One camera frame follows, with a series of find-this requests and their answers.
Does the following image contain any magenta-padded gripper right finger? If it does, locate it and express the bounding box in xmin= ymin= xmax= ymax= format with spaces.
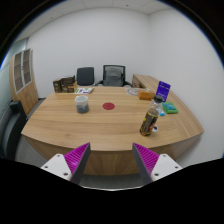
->
xmin=132 ymin=142 xmax=184 ymax=185

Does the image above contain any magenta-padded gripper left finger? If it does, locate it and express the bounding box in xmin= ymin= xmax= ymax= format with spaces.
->
xmin=40 ymin=142 xmax=92 ymax=185

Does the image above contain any clear drink bottle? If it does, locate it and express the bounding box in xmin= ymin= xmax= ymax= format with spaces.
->
xmin=139 ymin=94 xmax=164 ymax=137

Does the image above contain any grey and white mug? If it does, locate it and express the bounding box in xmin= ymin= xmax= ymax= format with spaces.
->
xmin=74 ymin=94 xmax=90 ymax=114

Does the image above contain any green cloth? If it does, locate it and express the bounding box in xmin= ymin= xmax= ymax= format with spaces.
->
xmin=162 ymin=101 xmax=179 ymax=115

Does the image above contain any flat round red coaster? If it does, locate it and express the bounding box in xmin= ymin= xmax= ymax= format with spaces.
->
xmin=102 ymin=102 xmax=116 ymax=111

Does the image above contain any orange-brown box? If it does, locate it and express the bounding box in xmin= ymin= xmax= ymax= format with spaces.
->
xmin=137 ymin=88 xmax=156 ymax=101

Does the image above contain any white printed leaflet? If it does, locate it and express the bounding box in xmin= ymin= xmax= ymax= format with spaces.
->
xmin=73 ymin=87 xmax=95 ymax=95

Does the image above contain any clear sheet with round print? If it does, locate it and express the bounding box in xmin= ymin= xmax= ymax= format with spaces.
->
xmin=125 ymin=87 xmax=143 ymax=97

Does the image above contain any kraft cardboard box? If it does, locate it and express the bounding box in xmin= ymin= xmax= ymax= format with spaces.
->
xmin=66 ymin=81 xmax=79 ymax=94

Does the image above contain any black sofa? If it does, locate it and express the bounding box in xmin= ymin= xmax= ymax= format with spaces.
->
xmin=0 ymin=99 xmax=28 ymax=159

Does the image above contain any purple packet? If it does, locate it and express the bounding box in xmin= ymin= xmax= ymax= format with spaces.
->
xmin=155 ymin=80 xmax=172 ymax=103

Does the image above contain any small dark brown box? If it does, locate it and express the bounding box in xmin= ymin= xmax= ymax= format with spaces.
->
xmin=52 ymin=78 xmax=63 ymax=94

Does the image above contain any wooden side desk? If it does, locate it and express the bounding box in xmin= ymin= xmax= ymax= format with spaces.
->
xmin=131 ymin=73 xmax=161 ymax=90

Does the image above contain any large dark brown box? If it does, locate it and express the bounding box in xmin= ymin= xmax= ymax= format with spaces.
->
xmin=60 ymin=75 xmax=76 ymax=87

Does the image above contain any black office chair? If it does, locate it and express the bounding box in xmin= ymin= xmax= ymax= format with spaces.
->
xmin=75 ymin=66 xmax=96 ymax=87

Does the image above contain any grey mesh office chair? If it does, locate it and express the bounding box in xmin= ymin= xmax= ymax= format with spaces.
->
xmin=96 ymin=64 xmax=133 ymax=88

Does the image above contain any wooden cabinet with glass doors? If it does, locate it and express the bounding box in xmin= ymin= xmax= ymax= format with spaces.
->
xmin=8 ymin=48 xmax=39 ymax=116

